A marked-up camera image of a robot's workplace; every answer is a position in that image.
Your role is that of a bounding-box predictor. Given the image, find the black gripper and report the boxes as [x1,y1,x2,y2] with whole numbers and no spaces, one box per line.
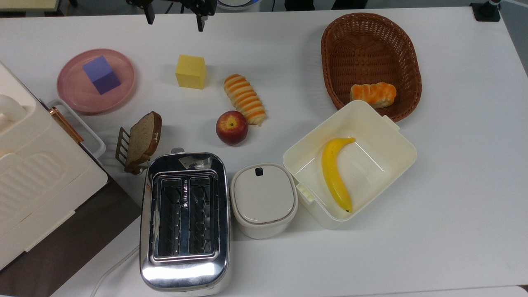
[126,0,217,32]

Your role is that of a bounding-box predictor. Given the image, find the yellow cube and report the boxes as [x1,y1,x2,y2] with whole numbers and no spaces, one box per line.
[175,54,207,90]

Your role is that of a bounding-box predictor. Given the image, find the purple cube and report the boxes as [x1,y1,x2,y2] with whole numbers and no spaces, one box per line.
[82,55,122,95]

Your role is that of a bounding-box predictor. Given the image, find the long striped bread roll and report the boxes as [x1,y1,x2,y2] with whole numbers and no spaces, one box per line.
[223,74,267,126]

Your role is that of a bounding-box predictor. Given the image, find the pink plate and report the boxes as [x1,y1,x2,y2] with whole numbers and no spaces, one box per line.
[57,49,137,115]

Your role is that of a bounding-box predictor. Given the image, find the red apple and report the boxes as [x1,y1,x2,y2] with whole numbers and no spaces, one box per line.
[215,110,249,146]

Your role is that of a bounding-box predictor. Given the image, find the brown bread slice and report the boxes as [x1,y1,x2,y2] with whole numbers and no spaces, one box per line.
[125,111,162,167]

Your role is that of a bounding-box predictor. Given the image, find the beige side table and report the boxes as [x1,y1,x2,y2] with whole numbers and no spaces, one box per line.
[0,0,61,12]

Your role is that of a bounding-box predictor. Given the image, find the brown wicker basket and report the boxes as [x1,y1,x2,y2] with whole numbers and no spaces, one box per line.
[321,12,423,123]

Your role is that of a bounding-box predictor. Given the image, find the small white lidded bin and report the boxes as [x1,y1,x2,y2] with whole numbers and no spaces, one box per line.
[230,163,299,240]

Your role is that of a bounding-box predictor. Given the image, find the short striped bread roll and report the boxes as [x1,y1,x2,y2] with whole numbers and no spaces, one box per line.
[350,82,397,109]

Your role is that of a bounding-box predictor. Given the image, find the yellow banana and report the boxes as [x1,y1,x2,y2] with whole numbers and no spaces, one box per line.
[321,137,356,213]

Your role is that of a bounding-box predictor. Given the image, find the cream open plastic box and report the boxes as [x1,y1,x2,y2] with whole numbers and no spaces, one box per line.
[283,99,417,230]

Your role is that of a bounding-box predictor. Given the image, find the silver two-slot toaster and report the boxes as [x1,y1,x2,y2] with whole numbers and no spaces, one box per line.
[139,148,231,295]

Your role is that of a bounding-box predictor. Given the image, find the cream cabinet with handles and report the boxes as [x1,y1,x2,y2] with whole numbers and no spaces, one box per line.
[0,61,108,271]

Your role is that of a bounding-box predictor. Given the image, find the brown drawer unit white handle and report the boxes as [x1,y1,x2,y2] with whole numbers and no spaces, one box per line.
[0,99,143,297]

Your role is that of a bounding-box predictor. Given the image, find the white toaster power cord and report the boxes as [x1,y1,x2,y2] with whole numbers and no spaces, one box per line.
[90,245,141,297]

